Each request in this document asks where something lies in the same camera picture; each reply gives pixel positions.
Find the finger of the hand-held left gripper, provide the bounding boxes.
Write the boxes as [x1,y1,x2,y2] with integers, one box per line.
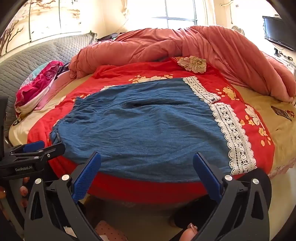
[9,140,45,156]
[9,143,66,163]

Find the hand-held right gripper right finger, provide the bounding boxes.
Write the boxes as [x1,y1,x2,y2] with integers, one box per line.
[193,152,272,241]

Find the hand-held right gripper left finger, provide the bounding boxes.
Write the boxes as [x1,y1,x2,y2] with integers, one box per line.
[24,152,103,241]

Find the blue pants with white lace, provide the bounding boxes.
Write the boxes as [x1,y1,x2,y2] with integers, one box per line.
[50,76,258,183]

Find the person's left hand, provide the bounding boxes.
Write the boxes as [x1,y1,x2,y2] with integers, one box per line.
[0,177,30,209]

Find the person's right hand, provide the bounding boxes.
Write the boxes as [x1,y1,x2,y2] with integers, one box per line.
[179,223,199,241]

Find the pale pink pillow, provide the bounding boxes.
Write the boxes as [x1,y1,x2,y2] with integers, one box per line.
[35,70,78,110]

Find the pink dotted cloth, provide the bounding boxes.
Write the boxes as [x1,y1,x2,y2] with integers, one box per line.
[95,220,129,241]

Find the colourful floral pillow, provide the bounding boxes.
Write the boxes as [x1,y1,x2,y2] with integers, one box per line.
[14,60,65,116]

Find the grey quilted headboard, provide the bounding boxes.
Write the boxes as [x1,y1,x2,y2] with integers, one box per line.
[0,32,97,139]

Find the dark flat packet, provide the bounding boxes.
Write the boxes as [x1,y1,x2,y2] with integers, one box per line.
[271,105,292,121]

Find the red floral blanket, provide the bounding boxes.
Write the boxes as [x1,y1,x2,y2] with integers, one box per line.
[27,57,275,204]

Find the pink quilt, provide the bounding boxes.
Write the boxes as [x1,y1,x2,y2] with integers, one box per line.
[68,25,296,103]

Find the dark clothes pile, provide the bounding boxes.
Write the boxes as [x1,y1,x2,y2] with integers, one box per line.
[97,32,123,42]

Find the window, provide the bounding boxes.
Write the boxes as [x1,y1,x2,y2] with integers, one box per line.
[129,0,215,30]

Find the blossom branch wall panel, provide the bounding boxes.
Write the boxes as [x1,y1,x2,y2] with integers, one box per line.
[0,0,107,57]

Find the black wall television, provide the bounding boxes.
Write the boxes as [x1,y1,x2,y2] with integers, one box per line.
[262,16,296,51]

